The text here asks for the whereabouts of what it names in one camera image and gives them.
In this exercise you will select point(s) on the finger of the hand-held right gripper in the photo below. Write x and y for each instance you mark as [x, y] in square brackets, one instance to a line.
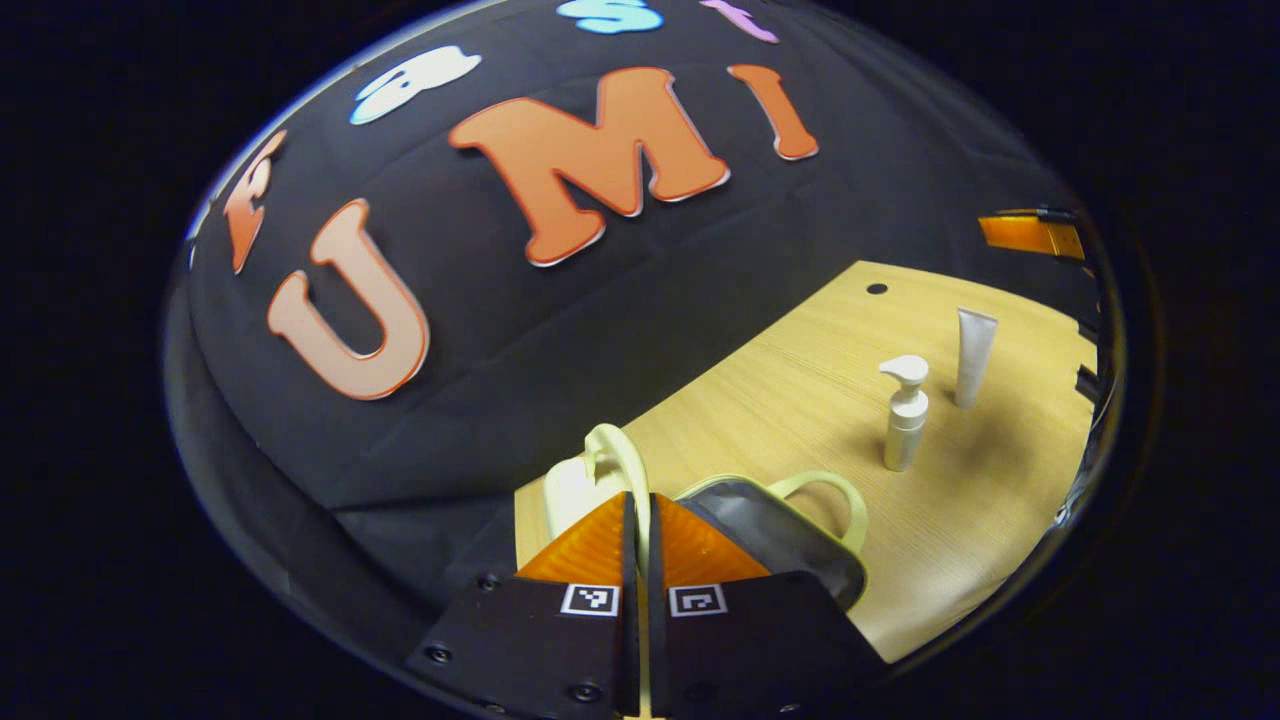
[1030, 235]

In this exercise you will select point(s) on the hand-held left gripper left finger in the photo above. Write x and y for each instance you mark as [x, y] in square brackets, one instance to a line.
[630, 650]

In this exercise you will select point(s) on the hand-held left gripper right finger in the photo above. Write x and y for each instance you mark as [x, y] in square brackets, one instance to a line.
[656, 650]

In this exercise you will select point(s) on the white squeeze tube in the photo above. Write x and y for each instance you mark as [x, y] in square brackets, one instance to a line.
[972, 350]

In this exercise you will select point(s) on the small yellow suitcase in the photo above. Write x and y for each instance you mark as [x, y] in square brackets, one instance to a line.
[780, 540]

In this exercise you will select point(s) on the white pump bottle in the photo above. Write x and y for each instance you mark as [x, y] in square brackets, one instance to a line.
[905, 420]

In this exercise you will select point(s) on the black backdrop cloth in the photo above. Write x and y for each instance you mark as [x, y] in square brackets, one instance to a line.
[480, 400]

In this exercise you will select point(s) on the black table edge bracket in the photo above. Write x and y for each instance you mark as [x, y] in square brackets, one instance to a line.
[1088, 383]

